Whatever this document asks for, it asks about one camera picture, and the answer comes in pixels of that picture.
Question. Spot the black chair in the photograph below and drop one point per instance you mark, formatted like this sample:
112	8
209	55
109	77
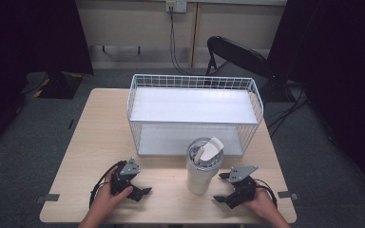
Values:
234	55

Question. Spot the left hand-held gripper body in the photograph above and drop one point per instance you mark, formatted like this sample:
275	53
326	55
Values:
123	182

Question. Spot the dark curtain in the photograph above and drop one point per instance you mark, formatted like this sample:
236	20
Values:
28	47
339	79

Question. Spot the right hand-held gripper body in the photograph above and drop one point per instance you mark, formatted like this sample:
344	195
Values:
242	186

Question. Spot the person's left hand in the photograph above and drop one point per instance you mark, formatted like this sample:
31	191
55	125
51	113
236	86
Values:
106	201

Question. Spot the black stand base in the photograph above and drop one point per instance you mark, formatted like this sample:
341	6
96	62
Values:
57	85

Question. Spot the person's right hand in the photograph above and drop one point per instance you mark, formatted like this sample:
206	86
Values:
261	202

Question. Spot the white wall socket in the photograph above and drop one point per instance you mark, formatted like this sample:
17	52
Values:
176	5

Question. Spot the white tumbler cup with lid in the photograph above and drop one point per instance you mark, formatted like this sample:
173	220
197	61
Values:
199	177

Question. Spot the grey tape strip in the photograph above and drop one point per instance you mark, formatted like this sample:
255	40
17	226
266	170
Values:
48	198
287	194

